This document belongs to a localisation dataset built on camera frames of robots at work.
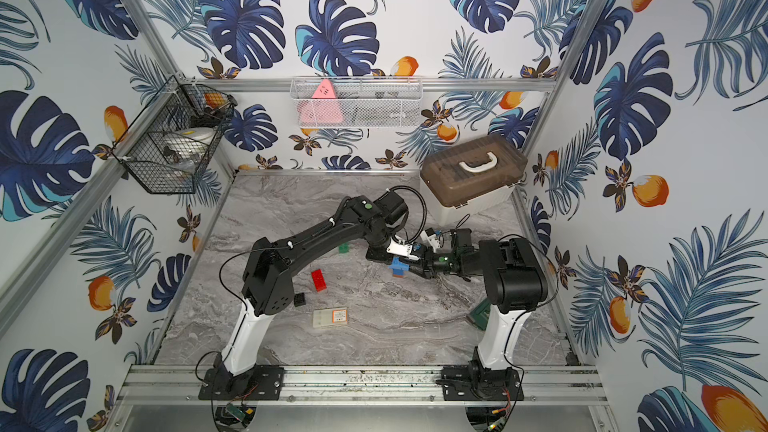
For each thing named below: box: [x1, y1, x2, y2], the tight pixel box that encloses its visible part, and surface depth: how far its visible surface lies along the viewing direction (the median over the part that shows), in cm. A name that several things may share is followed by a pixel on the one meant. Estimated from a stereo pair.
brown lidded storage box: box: [419, 134, 528, 227], surface depth 97 cm
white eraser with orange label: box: [312, 307, 349, 328], surface depth 86 cm
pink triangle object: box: [297, 79, 343, 124], surface depth 92 cm
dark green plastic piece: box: [469, 298, 491, 331], surface depth 87 cm
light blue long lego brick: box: [388, 256, 410, 277], surface depth 90 cm
